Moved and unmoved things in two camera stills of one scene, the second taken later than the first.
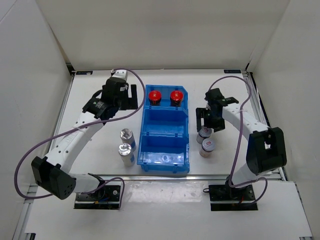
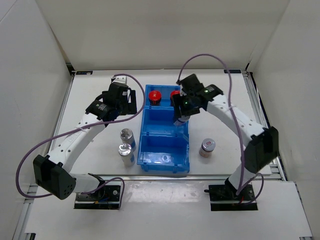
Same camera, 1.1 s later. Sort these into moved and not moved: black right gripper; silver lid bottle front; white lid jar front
Moved: black right gripper
Not moved: white lid jar front; silver lid bottle front
